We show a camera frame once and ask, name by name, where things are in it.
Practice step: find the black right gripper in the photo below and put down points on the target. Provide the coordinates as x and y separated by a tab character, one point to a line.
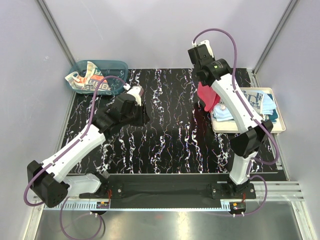
213	59

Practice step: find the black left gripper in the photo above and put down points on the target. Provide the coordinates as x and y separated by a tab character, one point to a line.
143	119

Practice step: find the red towel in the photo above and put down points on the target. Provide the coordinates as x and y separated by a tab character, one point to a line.
208	96

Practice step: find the light blue towel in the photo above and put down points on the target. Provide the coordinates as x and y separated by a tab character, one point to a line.
229	117

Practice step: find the white blue patterned towel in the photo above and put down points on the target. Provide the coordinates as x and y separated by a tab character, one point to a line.
254	98

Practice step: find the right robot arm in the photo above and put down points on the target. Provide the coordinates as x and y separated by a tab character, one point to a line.
253	130

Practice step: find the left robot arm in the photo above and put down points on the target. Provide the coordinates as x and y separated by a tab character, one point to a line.
50	181

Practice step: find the teal round laundry basket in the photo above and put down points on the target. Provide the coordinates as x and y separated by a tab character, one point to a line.
114	85

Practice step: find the white striped cloth in basket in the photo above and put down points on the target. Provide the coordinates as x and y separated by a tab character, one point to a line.
85	75

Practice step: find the white rectangular tray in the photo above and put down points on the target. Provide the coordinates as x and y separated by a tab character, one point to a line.
230	126

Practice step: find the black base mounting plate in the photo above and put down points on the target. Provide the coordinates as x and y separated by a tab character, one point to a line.
170	191

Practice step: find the teal white folded towel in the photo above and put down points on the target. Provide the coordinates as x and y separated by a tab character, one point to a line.
272	117

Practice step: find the left orange connector box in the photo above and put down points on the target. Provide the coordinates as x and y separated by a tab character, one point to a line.
104	204

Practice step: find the orange connector box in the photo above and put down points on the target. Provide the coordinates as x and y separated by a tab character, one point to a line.
238	206
104	204

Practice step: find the right orange connector box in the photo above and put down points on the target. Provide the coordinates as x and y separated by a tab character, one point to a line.
238	206

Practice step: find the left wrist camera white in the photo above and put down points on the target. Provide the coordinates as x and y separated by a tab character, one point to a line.
135	91

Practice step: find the aluminium front rail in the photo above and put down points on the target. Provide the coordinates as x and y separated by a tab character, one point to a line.
265	192

